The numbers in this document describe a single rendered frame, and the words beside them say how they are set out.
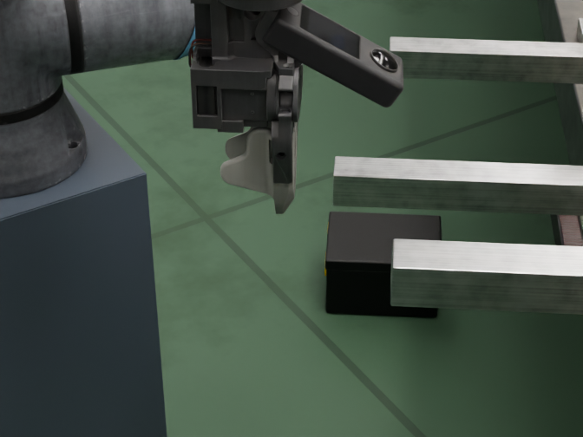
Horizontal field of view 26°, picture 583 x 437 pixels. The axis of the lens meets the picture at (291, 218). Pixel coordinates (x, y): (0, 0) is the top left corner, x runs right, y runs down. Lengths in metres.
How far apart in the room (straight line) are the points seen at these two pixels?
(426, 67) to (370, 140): 1.46
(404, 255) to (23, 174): 0.78
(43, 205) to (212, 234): 0.99
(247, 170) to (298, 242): 1.39
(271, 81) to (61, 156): 0.58
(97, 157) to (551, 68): 0.57
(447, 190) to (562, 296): 0.27
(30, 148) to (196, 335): 0.80
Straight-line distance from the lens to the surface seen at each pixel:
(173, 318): 2.23
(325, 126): 2.75
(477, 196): 1.03
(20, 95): 1.45
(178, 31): 1.44
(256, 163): 1.01
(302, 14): 0.97
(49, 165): 1.49
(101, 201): 1.50
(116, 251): 1.54
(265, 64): 0.96
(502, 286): 0.76
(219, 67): 0.96
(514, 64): 1.25
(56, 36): 1.42
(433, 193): 1.02
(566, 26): 1.64
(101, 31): 1.42
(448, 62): 1.25
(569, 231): 1.25
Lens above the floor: 1.42
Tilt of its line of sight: 35 degrees down
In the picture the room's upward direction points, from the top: straight up
